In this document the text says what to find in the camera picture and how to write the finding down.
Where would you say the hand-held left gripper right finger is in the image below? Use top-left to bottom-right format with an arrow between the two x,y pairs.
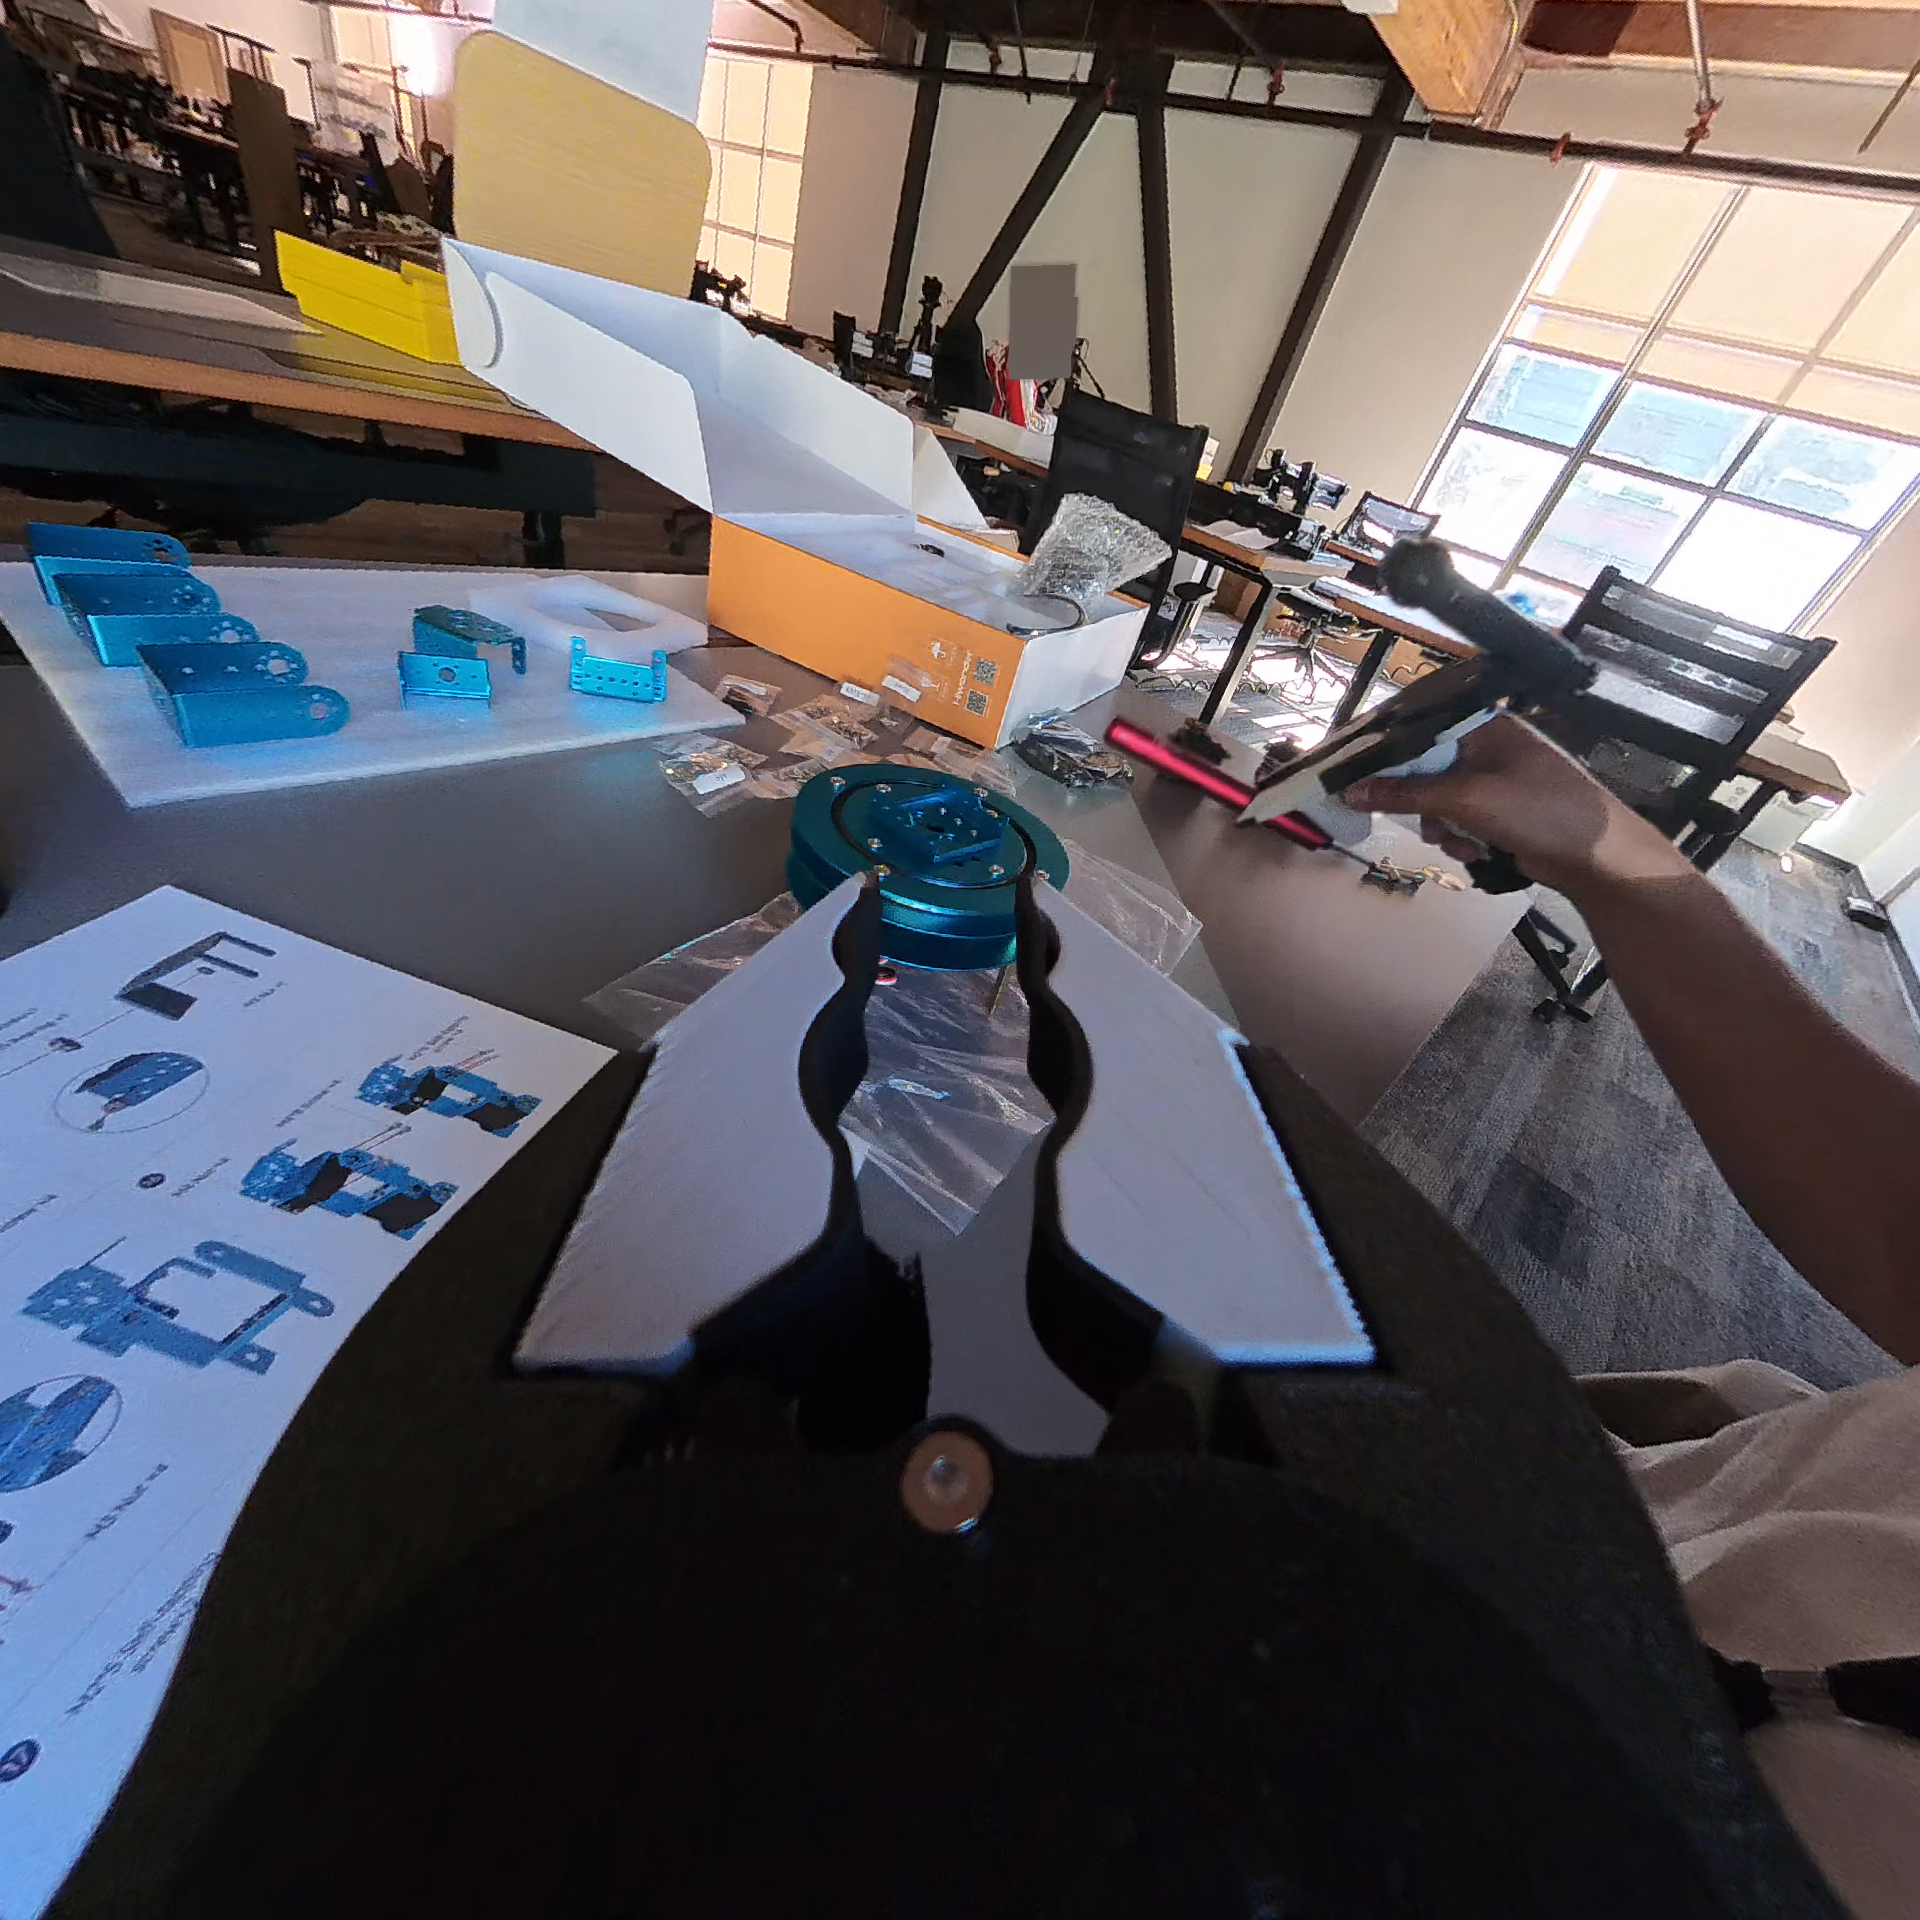
1007,872 -> 1376,1366

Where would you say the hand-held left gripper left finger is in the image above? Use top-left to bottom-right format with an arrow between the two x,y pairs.
515,872 -> 886,1373

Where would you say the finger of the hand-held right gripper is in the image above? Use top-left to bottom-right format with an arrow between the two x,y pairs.
1241,709 -> 1469,832
1271,655 -> 1503,792

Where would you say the red screwdriver handle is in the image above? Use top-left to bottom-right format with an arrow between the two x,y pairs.
1103,718 -> 1389,875

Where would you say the teal round turntable base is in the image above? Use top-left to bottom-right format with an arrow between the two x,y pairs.
785,759 -> 1071,981

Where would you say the pile of small parts bags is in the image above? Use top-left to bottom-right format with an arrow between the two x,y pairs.
651,669 -> 998,817

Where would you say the white instruction manual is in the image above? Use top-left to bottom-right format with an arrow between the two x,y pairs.
0,885 -> 616,1920

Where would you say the person's right forearm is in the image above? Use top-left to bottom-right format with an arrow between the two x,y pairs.
1568,832 -> 1920,1373

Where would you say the person's right hand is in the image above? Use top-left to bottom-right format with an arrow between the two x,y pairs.
1339,709 -> 1660,895

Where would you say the black office chair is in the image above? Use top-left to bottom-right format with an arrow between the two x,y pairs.
1510,567 -> 1839,1023
1024,385 -> 1213,565

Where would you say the large clear plastic bag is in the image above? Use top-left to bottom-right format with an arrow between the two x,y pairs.
582,848 -> 1205,1234

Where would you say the large grid window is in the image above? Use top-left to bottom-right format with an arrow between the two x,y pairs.
1415,162 -> 1920,639

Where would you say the wooden background table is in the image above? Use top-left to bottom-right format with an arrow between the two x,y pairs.
1177,509 -> 1855,805

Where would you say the bubble wrap bag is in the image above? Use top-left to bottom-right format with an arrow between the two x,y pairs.
1020,491 -> 1174,606

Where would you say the orange white cardboard box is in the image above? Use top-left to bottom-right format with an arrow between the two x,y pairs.
438,238 -> 1155,751

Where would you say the white foam sheet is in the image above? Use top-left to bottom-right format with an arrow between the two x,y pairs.
0,557 -> 725,811

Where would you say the person's beige clothing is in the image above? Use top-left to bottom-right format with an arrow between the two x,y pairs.
1582,1357 -> 1920,1920

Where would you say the wooden side table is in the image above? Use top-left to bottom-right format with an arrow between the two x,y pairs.
0,321 -> 600,451

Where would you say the yellow plastic box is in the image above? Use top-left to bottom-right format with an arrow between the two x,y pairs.
271,227 -> 464,367

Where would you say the pale yellow board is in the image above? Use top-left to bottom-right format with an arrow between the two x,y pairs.
449,27 -> 716,302

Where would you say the teal multi-hole bracket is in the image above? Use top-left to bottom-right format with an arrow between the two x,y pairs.
411,603 -> 531,677

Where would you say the white foam ring block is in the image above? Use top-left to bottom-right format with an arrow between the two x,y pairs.
469,575 -> 711,658

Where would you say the large blue U bracket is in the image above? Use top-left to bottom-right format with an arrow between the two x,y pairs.
24,519 -> 191,601
136,641 -> 351,749
53,568 -> 261,665

